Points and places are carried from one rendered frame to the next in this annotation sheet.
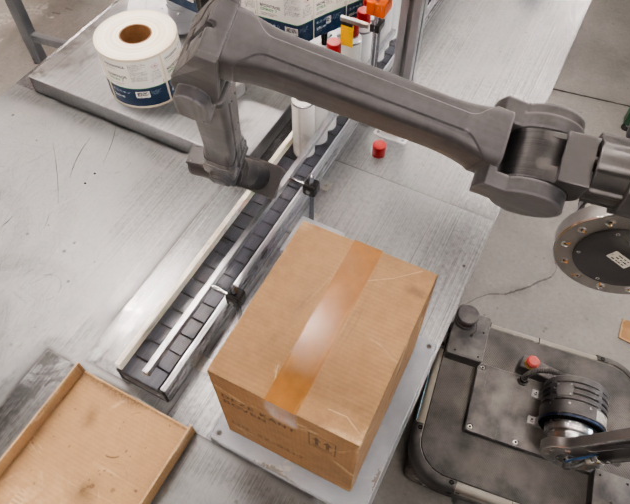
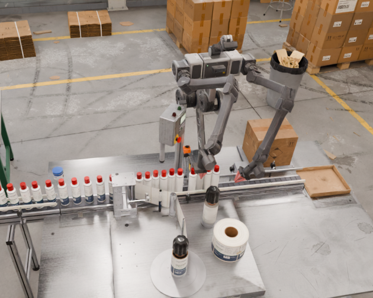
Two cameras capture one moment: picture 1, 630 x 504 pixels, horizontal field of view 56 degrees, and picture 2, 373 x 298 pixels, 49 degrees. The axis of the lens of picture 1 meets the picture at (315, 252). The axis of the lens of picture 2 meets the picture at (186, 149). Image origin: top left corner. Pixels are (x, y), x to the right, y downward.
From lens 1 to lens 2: 292 cm
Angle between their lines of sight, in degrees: 76
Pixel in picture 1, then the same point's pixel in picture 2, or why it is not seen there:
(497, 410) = not seen: hidden behind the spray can
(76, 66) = (245, 278)
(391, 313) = (261, 122)
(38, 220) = (297, 240)
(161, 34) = (224, 224)
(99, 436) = (315, 184)
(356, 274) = (260, 128)
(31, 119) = (275, 281)
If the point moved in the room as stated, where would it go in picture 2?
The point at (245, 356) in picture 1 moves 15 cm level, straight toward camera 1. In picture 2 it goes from (290, 133) to (299, 124)
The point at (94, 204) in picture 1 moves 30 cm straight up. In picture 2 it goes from (278, 232) to (289, 199)
